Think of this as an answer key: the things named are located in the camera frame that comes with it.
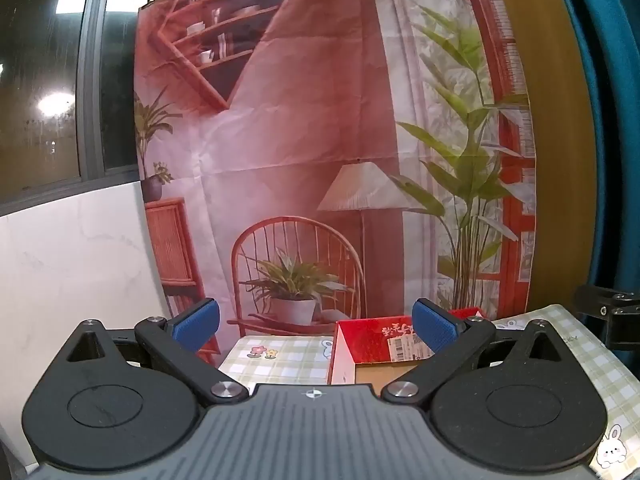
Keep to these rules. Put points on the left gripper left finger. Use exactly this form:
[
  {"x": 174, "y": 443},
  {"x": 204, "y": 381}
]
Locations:
[{"x": 173, "y": 347}]

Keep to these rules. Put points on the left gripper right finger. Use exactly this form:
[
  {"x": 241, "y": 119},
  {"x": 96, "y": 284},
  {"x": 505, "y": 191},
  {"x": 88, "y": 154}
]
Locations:
[{"x": 456, "y": 344}]

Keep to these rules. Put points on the printed room backdrop cloth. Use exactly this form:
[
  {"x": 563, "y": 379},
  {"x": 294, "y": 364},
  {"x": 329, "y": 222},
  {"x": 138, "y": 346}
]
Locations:
[{"x": 305, "y": 162}]

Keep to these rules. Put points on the red strawberry cardboard box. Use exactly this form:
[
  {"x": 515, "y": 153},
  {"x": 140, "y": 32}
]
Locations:
[{"x": 377, "y": 351}]

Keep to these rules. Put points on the white marble panel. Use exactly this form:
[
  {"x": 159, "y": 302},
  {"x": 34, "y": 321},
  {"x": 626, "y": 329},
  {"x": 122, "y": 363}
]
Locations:
[{"x": 85, "y": 256}]

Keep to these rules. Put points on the teal curtain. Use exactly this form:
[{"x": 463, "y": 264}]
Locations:
[{"x": 607, "y": 33}]

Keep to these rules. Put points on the dark window frame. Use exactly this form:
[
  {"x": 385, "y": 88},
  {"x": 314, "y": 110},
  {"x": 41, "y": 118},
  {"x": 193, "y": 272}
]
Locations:
[{"x": 67, "y": 110}]

